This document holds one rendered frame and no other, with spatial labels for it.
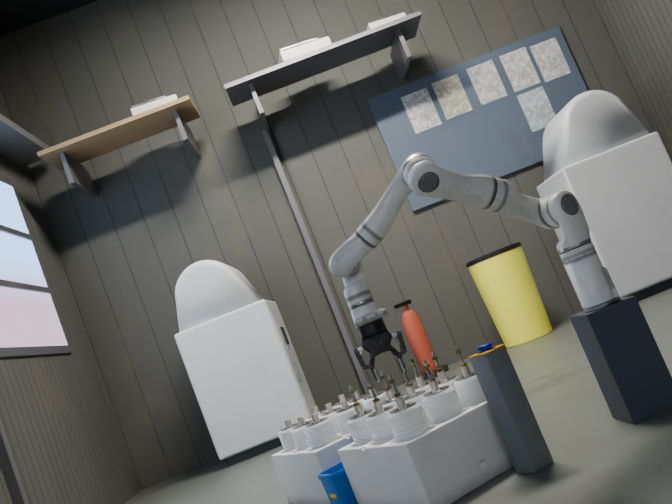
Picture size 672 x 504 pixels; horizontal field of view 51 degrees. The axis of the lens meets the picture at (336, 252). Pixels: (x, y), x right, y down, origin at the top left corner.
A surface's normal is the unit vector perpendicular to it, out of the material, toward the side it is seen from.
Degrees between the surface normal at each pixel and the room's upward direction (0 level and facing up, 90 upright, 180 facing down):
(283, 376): 90
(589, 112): 90
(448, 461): 90
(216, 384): 90
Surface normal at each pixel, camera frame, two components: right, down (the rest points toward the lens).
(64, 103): 0.00, -0.12
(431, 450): 0.43, -0.28
